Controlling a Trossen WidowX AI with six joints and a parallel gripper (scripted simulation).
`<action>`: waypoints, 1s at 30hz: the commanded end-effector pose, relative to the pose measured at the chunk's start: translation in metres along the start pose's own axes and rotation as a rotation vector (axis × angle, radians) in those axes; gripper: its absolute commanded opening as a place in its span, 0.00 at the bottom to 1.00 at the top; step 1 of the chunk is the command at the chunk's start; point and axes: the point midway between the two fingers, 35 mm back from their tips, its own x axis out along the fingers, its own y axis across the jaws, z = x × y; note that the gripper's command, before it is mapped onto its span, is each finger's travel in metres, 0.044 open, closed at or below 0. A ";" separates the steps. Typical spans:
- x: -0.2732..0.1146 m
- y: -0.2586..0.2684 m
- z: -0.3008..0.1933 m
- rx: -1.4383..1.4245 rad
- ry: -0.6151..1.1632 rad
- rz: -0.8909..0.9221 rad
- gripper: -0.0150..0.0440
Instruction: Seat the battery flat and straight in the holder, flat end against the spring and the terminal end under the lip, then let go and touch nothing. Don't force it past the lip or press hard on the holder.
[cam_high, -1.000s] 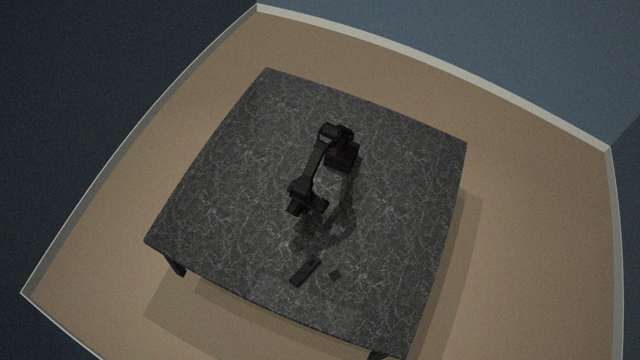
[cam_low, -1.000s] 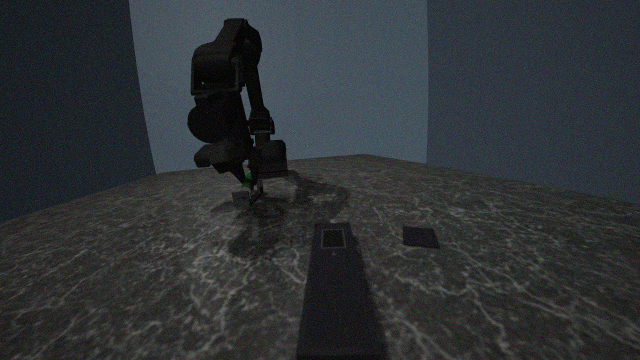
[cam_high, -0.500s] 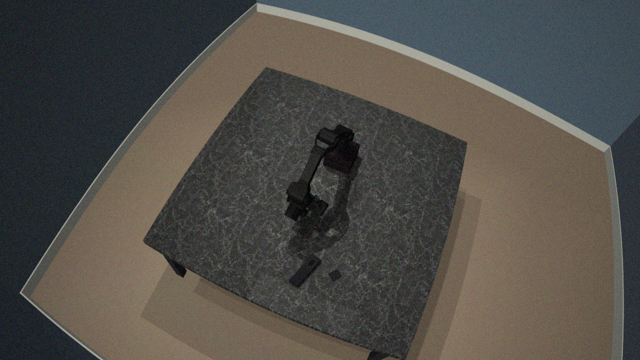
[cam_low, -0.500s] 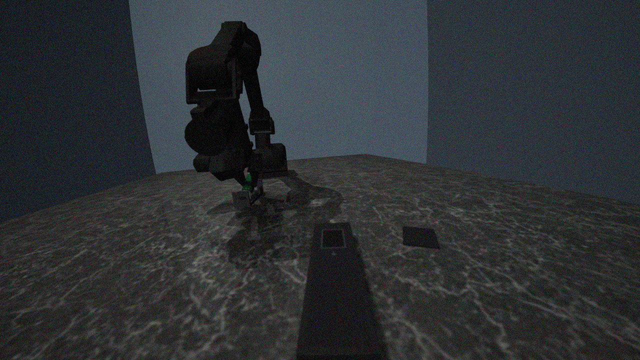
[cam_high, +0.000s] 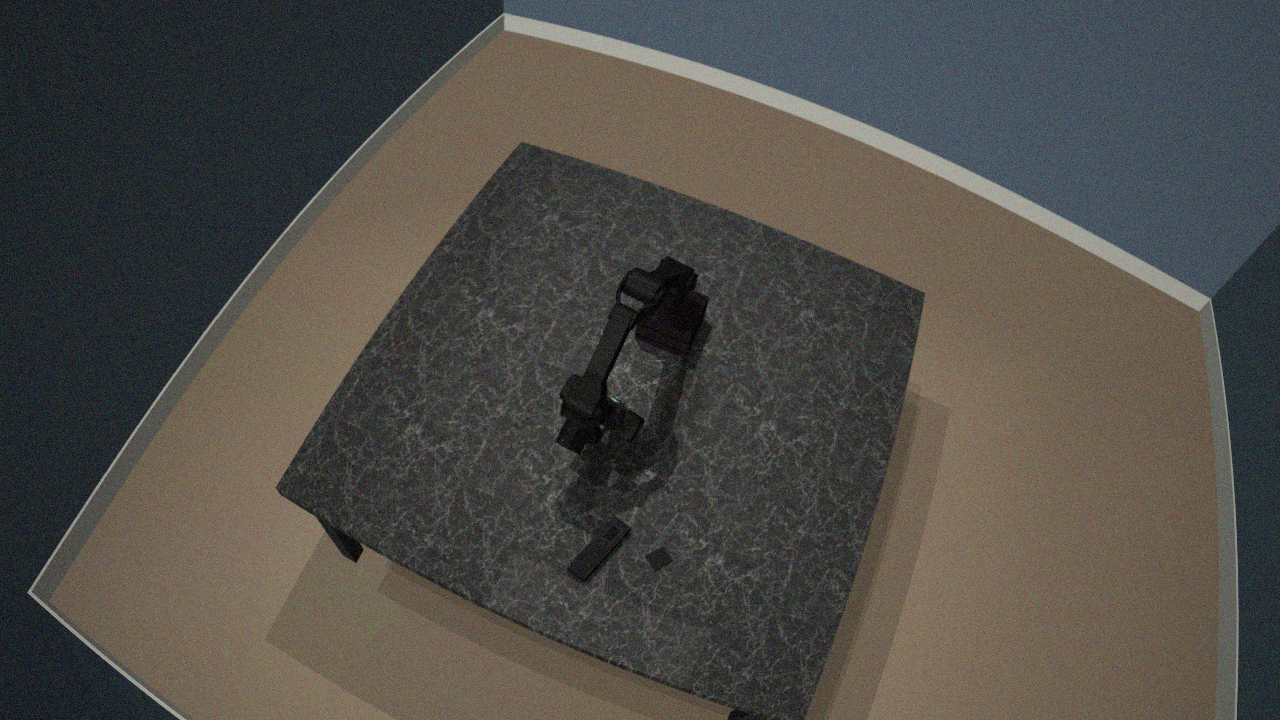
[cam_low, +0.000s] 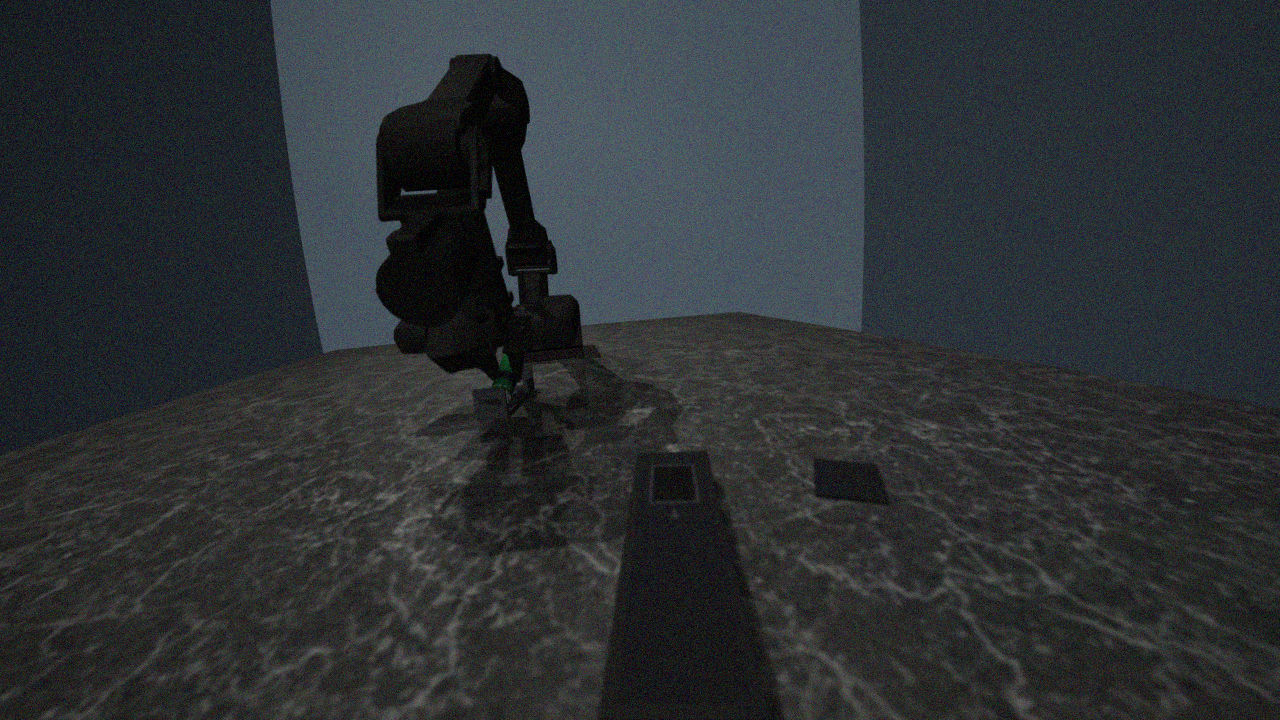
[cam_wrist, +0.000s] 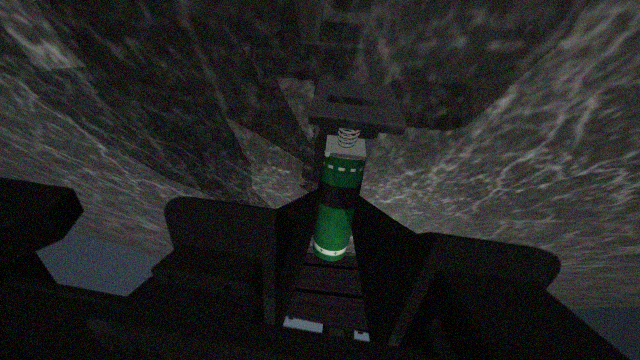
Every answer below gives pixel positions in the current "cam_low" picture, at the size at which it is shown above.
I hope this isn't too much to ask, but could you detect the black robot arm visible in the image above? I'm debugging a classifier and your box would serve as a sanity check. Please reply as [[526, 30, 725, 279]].
[[375, 54, 558, 374]]

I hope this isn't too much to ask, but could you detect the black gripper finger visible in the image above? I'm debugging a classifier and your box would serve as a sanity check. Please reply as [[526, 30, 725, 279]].
[[500, 340, 534, 383], [480, 354, 499, 380]]

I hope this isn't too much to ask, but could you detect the green cylindrical battery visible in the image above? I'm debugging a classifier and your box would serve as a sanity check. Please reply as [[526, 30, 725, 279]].
[[492, 354, 517, 398]]

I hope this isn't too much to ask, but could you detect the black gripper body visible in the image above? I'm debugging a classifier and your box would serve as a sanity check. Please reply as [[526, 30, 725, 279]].
[[394, 256, 580, 354]]

